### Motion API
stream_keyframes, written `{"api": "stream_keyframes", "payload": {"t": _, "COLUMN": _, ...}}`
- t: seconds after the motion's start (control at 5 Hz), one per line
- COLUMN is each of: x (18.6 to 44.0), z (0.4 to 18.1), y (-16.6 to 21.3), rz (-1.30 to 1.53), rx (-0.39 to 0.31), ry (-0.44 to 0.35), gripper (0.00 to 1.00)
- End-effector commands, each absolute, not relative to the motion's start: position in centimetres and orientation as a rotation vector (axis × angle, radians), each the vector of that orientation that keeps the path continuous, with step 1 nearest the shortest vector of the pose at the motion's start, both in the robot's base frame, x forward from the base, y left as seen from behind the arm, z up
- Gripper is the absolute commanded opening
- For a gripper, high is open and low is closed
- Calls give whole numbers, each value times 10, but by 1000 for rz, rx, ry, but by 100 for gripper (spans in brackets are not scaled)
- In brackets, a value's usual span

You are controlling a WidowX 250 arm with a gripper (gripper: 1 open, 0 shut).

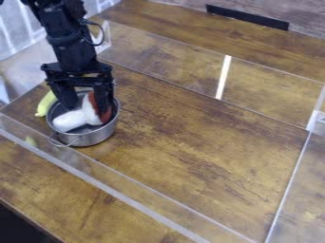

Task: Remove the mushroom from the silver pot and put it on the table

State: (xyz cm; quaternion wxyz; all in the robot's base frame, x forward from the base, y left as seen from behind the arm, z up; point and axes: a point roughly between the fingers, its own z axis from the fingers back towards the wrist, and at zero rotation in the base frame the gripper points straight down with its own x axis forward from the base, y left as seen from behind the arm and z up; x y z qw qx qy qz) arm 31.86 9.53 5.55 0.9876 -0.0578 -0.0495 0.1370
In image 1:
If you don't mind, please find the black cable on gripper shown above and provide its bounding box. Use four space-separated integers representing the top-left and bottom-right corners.
79 18 107 47

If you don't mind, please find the silver metal pot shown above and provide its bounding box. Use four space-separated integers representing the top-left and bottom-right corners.
46 90 121 147

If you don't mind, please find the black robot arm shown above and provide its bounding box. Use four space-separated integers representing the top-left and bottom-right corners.
20 0 112 116

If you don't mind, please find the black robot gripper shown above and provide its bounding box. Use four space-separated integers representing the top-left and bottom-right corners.
40 32 112 116

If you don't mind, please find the clear acrylic triangular stand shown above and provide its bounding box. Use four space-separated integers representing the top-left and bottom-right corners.
91 20 112 53

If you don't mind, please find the yellow handled metal spatula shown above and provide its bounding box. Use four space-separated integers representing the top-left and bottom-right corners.
36 91 58 117

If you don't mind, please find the black bar on table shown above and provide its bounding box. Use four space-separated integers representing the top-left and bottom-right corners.
206 4 289 30

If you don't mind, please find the red and white plush mushroom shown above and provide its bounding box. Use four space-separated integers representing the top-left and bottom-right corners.
52 91 112 133

